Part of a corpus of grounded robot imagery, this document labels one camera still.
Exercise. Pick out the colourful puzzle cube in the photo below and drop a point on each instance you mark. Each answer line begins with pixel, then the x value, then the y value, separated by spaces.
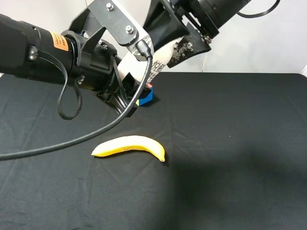
pixel 146 95

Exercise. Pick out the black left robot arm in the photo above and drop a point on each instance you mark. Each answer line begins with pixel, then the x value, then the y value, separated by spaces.
pixel 68 59

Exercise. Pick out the black tablecloth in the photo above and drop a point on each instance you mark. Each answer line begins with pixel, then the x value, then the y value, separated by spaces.
pixel 235 159

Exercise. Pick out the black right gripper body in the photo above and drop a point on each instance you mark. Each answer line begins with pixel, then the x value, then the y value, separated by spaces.
pixel 203 14

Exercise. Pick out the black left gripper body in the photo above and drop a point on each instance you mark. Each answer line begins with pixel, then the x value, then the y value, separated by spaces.
pixel 90 62

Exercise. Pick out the white plastic bottle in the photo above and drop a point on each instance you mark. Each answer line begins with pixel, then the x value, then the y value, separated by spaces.
pixel 130 65

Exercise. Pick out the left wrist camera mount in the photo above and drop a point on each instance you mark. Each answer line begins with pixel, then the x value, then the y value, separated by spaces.
pixel 111 16

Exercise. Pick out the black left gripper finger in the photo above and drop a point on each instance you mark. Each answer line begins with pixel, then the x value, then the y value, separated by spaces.
pixel 130 85
pixel 111 91

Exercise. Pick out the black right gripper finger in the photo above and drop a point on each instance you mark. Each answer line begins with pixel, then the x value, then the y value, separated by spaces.
pixel 162 24
pixel 189 46

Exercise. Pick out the yellow banana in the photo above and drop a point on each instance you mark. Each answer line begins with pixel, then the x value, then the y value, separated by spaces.
pixel 127 143

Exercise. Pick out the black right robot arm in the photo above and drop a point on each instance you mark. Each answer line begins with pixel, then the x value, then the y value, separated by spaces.
pixel 226 10

